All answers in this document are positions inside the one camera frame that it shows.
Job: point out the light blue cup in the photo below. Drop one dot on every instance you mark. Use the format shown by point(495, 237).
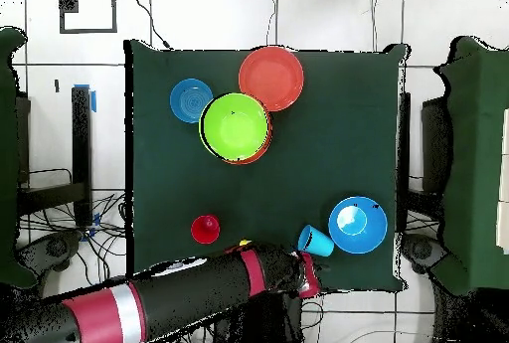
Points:
point(318, 241)

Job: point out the large blue bowl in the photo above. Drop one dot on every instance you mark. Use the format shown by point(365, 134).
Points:
point(370, 235)

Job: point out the yellow cup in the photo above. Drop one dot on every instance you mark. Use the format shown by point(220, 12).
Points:
point(245, 242)

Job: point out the orange bowl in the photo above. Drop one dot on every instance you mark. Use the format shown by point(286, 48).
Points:
point(272, 76)
point(264, 152)

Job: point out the green bowl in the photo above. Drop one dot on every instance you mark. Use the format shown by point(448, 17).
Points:
point(234, 126)

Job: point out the small blue bowl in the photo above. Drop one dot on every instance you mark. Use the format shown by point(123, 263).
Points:
point(187, 100)

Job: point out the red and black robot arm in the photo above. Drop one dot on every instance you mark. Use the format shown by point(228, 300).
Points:
point(191, 291)

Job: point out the red cup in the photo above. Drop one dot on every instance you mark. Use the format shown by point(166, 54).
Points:
point(204, 231)

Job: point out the dark green tablecloth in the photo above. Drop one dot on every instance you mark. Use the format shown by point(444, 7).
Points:
point(338, 140)

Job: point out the green cloth side table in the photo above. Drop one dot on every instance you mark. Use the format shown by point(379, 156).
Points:
point(477, 160)
point(8, 160)

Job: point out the black metal frame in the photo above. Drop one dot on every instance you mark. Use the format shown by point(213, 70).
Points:
point(81, 140)

